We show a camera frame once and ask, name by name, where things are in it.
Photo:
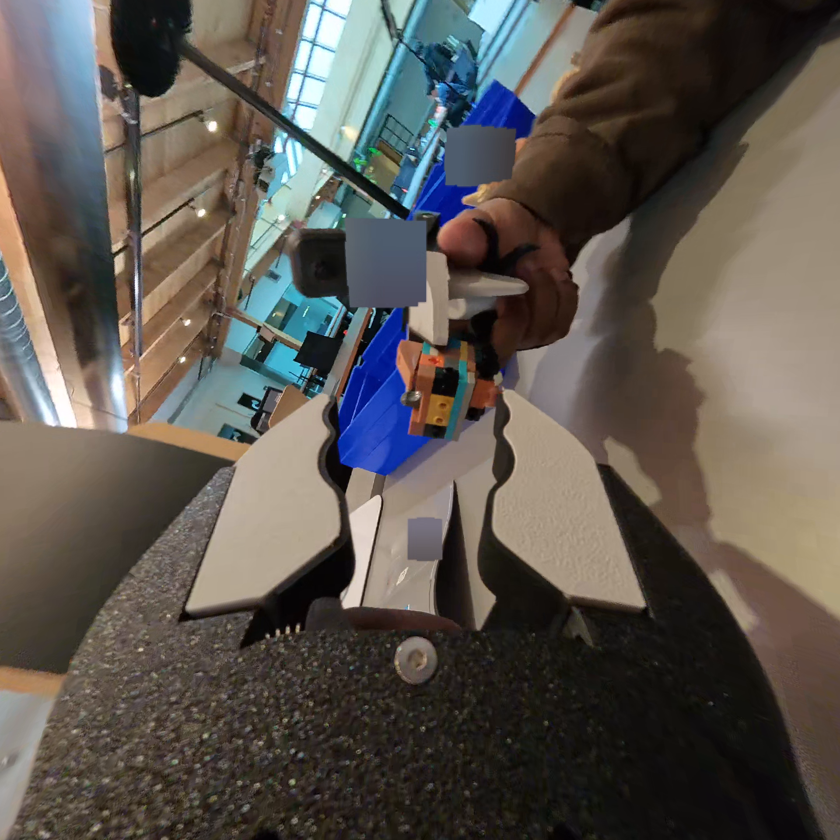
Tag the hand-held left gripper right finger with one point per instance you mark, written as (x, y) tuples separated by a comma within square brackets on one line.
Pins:
[(564, 518)]

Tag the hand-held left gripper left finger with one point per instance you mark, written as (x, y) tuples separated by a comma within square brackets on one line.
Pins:
[(275, 512)]

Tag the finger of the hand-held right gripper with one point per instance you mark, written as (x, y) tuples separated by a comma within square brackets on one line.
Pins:
[(430, 325)]

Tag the multicoloured toy brick model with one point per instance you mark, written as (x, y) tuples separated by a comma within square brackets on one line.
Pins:
[(439, 394)]

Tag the person's right forearm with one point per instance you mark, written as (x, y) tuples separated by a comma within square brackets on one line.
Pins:
[(623, 98)]

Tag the person's right hand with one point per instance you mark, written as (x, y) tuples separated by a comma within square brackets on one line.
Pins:
[(544, 295)]

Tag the black high-back chair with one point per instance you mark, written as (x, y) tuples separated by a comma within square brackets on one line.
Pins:
[(318, 354)]

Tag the blue plastic bin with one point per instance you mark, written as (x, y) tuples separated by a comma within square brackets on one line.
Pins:
[(374, 407), (499, 105)]

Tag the black stand pole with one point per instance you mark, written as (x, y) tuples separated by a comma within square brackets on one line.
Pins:
[(295, 131)]

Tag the rounded plywood panel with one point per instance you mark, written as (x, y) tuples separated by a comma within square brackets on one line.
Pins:
[(98, 525)]

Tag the black ribbed disc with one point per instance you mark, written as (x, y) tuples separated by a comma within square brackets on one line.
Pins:
[(151, 46)]

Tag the silver air duct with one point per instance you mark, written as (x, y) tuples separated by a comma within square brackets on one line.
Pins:
[(65, 197)]

